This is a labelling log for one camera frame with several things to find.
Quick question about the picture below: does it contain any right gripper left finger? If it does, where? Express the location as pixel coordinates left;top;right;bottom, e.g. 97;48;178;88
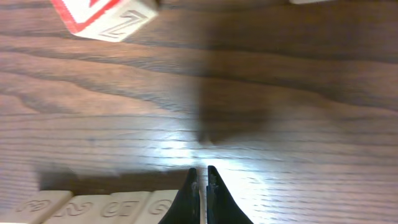
159;168;201;224

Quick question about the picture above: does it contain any yellow C block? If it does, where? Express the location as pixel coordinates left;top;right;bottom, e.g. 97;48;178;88
1;190;73;224

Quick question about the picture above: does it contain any red I block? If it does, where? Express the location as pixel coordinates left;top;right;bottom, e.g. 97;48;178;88
51;0;159;42

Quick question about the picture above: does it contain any green B block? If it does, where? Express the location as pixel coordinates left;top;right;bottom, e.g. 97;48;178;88
289;0;332;5

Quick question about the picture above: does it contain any green R block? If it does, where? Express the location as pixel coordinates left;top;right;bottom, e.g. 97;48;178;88
94;191;151;224

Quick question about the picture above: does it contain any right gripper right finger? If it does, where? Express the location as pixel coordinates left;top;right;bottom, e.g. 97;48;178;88
206;166;253;224

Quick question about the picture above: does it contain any yellow O block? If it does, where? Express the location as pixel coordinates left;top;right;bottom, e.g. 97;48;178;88
44;195;112;224

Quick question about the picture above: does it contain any blue L block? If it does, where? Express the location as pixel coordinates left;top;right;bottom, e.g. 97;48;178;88
134;190;178;224

